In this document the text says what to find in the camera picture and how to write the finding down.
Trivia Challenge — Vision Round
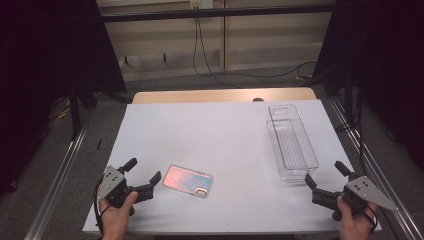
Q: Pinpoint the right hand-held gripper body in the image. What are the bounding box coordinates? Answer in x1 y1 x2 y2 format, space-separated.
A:
333 175 400 223

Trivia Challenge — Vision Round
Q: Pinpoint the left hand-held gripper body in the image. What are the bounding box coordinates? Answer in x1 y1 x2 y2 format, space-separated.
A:
97 165 137 216

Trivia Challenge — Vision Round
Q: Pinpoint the iridescent phone case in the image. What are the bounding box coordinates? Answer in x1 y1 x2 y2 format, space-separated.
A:
162 164 214 200

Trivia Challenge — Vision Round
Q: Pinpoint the clear plastic box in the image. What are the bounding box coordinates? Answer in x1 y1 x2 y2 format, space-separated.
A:
266 118 320 183

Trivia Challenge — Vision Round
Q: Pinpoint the person's right hand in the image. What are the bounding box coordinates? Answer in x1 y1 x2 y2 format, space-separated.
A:
336 195 380 240

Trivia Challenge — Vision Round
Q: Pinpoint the person's left hand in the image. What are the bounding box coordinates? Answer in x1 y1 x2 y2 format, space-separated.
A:
99 190 140 240

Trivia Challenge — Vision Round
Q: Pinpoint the black stand pole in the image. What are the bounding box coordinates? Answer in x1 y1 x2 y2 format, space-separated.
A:
343 64 355 125

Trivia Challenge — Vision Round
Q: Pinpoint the black stand leg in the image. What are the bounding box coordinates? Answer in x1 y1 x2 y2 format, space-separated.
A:
67 82 84 141

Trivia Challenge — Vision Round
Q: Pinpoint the white table mat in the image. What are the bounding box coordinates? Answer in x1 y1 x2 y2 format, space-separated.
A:
81 99 383 234

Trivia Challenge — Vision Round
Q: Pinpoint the black curtain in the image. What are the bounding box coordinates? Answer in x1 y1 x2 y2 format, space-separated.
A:
0 0 128 195
312 0 424 172

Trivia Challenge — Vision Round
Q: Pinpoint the wooden table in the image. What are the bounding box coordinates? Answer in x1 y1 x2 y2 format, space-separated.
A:
132 87 318 105

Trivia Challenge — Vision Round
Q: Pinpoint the black horizontal bar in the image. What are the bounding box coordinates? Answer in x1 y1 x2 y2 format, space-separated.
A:
99 3 336 24

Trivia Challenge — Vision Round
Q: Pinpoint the metal floor rail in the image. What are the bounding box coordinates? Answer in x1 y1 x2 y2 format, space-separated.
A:
328 97 424 240
23 114 91 240

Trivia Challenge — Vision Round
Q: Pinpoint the right hand-held gripper black cable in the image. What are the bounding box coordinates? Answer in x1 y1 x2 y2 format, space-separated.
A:
362 204 380 234

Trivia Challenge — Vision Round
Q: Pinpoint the hand-held gripper black cable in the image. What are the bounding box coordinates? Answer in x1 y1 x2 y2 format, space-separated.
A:
92 179 112 234
362 204 380 234

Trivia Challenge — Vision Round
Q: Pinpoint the left hand-held gripper black cable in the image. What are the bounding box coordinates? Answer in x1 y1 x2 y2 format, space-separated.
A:
92 179 112 234

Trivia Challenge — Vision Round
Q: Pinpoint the yellow floor cable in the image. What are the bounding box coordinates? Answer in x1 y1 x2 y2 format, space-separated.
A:
56 107 72 120

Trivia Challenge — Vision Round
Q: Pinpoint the black floor cable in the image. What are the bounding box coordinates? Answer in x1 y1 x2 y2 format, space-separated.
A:
206 60 318 80

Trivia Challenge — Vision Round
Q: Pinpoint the black hanging cable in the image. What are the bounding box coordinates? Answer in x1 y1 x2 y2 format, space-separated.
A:
197 17 242 89
191 17 214 78

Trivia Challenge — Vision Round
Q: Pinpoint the white wall outlet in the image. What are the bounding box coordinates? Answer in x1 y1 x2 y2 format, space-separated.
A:
189 0 214 10

